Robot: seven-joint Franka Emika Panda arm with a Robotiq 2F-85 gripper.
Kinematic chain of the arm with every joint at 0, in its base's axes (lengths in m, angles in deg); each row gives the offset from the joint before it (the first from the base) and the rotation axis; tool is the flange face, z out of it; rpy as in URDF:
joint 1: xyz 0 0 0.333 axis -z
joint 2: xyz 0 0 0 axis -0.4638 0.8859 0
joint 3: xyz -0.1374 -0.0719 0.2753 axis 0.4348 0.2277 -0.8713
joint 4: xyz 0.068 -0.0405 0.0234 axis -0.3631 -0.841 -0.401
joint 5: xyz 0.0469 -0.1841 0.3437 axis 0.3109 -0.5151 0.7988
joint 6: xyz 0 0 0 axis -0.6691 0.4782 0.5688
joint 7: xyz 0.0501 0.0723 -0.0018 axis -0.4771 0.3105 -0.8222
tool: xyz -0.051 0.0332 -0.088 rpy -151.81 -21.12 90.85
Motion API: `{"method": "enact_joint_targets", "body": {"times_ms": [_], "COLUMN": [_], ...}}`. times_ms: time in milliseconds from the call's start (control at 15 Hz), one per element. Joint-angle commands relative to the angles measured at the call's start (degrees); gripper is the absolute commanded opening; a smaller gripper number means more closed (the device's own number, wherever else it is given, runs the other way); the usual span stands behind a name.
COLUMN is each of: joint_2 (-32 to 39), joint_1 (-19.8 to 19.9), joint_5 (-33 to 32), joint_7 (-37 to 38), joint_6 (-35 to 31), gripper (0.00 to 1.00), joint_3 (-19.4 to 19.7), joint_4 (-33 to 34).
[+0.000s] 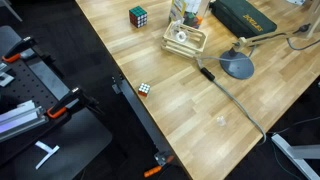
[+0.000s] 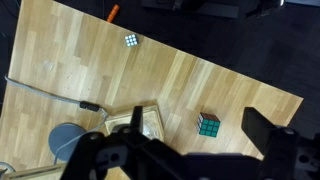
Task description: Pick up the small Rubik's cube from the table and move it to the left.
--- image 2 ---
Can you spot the wooden desk lamp grey base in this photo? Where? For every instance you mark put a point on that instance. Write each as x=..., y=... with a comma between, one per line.
x=65, y=137

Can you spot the small white-faced Rubik's cube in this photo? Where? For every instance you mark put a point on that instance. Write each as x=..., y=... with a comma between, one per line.
x=131, y=40

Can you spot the wooden slatted crate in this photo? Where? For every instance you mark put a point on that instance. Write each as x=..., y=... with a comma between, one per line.
x=154, y=122

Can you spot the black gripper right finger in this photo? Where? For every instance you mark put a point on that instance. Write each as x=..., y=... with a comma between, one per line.
x=256, y=128

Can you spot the large Rubik's cube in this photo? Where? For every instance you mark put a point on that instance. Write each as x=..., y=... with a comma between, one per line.
x=208, y=125

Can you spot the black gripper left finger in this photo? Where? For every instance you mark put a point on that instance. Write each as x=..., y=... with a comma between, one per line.
x=137, y=118

